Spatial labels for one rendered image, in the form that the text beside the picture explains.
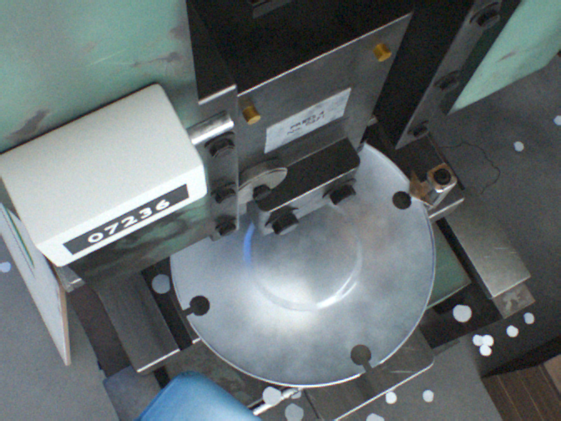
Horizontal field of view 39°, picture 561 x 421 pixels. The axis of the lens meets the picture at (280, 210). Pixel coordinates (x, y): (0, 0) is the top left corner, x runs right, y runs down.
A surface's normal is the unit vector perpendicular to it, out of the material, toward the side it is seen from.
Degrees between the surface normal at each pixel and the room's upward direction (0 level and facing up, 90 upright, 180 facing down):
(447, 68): 90
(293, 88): 90
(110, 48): 90
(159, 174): 0
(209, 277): 0
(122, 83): 90
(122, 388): 0
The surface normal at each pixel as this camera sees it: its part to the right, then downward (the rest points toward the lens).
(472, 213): 0.05, -0.27
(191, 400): -0.33, -0.56
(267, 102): 0.48, 0.85
